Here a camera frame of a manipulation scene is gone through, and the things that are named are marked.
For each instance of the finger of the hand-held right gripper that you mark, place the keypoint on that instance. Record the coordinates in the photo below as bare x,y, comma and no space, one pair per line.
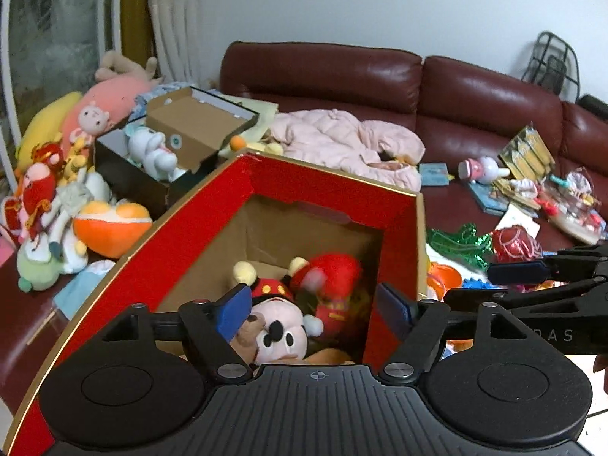
555,301
517,271

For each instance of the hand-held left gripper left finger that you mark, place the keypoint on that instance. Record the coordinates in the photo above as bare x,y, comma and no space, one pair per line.
235,312

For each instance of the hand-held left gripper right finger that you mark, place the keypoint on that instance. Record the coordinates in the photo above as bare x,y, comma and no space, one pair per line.
396,309

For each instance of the red plush doll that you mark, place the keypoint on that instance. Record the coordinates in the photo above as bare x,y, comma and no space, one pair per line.
332,275

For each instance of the red cardboard box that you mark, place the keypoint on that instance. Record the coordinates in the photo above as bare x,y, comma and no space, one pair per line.
308,185

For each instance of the red foil balloon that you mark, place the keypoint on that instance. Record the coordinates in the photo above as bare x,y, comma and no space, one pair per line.
515,244

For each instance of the blue plastic toy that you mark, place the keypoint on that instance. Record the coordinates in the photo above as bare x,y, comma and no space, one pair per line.
475,284

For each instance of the mouse plush red shorts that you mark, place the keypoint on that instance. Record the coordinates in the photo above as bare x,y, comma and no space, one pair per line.
280,332

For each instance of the white card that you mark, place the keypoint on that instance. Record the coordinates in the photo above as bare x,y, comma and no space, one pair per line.
517,218

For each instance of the orange plastic toy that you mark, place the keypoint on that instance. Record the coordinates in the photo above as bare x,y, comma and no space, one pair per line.
444,278

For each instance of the green foil decoration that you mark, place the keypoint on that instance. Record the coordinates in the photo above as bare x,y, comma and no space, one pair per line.
456,242

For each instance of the blue picture book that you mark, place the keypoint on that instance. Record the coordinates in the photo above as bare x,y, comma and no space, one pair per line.
487,197

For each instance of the clear bag of toys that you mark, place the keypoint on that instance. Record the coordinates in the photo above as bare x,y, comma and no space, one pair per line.
574,204

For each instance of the pink white doll toy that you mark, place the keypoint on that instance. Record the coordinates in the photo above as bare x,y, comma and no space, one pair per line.
482,170

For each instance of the stack of gold packets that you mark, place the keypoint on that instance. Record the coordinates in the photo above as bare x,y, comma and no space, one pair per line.
527,152

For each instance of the teal booklet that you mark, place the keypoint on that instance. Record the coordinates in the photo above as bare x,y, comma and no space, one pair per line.
433,174

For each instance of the orange white round plush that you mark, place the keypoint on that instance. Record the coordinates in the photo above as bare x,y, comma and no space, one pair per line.
109,235

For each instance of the light blue cloth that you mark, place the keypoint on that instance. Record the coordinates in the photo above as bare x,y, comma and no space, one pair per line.
76,294

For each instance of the yellow orange duck plush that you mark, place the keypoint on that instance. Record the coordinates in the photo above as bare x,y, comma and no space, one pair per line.
237,143

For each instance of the white animal plush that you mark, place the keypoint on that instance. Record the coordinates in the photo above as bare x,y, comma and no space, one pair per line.
156,156

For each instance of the black shoe box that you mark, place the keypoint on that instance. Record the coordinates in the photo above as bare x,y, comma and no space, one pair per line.
123,175

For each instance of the black object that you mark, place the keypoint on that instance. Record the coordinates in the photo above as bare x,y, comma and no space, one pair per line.
593,107

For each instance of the dark red leather sofa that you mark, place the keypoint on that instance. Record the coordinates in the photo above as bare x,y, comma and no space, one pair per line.
475,95

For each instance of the pink padded jacket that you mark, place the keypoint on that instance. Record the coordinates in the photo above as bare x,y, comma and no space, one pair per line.
332,137

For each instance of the white green plush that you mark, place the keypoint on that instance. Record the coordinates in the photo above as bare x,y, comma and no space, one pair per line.
42,266

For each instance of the grey white plush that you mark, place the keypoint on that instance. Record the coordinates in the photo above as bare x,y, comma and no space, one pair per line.
76,194

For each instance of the pale yellow sheet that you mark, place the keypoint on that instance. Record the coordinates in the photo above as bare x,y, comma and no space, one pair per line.
261,114

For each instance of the yellow spotted plush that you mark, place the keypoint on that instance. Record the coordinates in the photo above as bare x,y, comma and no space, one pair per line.
78,156

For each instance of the red costume doll plush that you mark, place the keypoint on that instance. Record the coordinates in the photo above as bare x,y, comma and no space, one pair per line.
40,185

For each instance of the blue patterned fabric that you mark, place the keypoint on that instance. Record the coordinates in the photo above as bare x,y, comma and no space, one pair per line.
166,89

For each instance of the small pink bear plush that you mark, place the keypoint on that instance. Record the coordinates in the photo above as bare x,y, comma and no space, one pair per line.
92,118

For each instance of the large pink peach plush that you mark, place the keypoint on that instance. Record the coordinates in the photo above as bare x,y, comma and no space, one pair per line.
118,97

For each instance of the yellow banana plush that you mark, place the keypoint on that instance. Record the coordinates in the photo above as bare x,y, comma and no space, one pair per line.
45,123

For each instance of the beige long-eared plush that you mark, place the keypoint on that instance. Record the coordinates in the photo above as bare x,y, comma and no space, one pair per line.
123,66

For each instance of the white curtain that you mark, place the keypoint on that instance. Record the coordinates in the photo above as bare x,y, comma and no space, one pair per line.
175,19

